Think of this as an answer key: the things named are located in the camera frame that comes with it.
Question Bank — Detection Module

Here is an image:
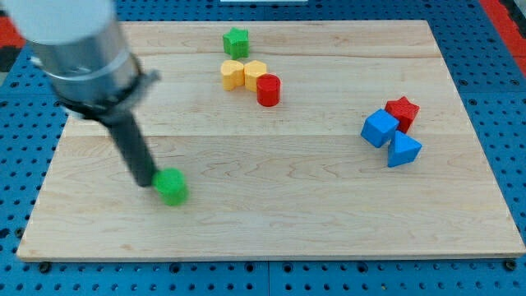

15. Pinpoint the green cylinder block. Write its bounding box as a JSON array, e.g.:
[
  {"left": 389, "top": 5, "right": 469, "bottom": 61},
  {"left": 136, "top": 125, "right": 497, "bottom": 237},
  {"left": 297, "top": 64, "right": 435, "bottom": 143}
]
[{"left": 152, "top": 168, "right": 188, "bottom": 206}]

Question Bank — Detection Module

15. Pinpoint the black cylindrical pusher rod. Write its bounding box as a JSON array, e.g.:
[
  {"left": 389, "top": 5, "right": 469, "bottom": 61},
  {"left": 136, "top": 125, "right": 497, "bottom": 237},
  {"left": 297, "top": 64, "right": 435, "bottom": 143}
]
[{"left": 100, "top": 112, "right": 157, "bottom": 187}]

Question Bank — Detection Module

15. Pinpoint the yellow hexagon block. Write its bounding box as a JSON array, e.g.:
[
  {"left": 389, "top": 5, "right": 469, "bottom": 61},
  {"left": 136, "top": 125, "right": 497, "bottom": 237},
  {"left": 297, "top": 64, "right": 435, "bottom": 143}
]
[{"left": 244, "top": 60, "right": 267, "bottom": 92}]

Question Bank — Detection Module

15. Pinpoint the yellow heart block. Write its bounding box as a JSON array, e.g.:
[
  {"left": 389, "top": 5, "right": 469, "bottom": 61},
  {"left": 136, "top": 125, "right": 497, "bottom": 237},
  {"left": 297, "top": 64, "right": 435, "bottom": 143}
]
[{"left": 220, "top": 60, "right": 245, "bottom": 91}]

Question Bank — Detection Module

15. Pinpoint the red cylinder block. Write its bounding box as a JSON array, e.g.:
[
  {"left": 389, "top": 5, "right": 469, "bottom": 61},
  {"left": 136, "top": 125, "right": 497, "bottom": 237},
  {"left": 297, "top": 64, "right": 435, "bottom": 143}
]
[{"left": 256, "top": 74, "right": 281, "bottom": 107}]

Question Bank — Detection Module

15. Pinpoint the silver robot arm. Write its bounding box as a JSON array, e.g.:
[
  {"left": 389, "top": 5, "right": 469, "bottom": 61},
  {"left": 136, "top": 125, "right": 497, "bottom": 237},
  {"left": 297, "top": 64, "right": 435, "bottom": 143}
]
[{"left": 2, "top": 0, "right": 159, "bottom": 187}]

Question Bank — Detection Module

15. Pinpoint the blue triangle block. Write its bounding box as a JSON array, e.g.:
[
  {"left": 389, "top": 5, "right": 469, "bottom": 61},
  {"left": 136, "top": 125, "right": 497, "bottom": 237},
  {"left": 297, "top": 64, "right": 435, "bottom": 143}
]
[{"left": 387, "top": 131, "right": 422, "bottom": 168}]

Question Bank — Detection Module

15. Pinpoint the blue cube block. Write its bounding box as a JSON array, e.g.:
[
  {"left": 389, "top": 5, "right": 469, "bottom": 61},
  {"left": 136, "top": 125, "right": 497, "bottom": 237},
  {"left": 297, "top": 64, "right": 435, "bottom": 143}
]
[{"left": 361, "top": 109, "right": 399, "bottom": 148}]

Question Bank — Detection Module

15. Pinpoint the red star block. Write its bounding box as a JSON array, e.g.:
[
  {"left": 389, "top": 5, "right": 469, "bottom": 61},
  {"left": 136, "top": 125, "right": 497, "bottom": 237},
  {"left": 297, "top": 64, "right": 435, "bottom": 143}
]
[{"left": 385, "top": 96, "right": 420, "bottom": 133}]

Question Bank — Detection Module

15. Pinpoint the green star block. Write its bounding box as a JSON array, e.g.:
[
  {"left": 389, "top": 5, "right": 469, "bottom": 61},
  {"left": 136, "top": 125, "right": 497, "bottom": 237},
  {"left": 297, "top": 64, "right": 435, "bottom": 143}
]
[{"left": 223, "top": 27, "right": 250, "bottom": 60}]

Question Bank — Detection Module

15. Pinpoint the wooden board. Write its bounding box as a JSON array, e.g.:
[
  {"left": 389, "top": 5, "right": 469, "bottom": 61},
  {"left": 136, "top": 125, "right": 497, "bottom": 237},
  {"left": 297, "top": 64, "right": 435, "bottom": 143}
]
[{"left": 16, "top": 21, "right": 525, "bottom": 262}]

